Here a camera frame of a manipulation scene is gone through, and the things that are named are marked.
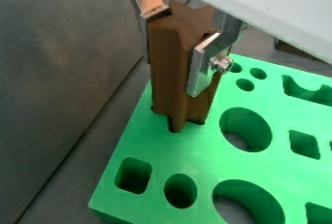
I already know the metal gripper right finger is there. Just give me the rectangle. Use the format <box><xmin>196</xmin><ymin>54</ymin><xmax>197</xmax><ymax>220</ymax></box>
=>
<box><xmin>186</xmin><ymin>10</ymin><xmax>249</xmax><ymax>97</ymax></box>

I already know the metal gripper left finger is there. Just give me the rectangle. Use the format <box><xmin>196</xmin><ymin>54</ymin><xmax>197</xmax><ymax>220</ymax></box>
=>
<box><xmin>130</xmin><ymin>0</ymin><xmax>170</xmax><ymax>63</ymax></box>

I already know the brown star-shaped block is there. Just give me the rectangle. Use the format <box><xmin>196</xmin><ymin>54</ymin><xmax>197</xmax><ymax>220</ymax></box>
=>
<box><xmin>148</xmin><ymin>0</ymin><xmax>221</xmax><ymax>133</ymax></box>

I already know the green shape-sorting board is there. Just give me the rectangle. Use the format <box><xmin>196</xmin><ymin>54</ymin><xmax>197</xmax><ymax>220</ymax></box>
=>
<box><xmin>89</xmin><ymin>56</ymin><xmax>332</xmax><ymax>224</ymax></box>

